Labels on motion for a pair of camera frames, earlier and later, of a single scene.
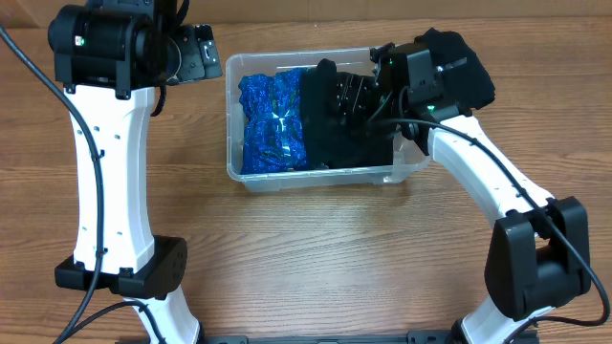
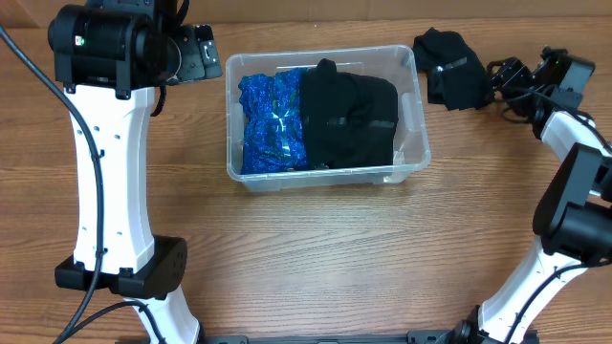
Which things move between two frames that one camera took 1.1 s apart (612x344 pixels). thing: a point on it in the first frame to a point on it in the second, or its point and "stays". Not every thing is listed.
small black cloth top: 468,84 stays
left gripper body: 202,54 stays
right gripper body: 386,100 to 515,73
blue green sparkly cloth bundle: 274,137 stays
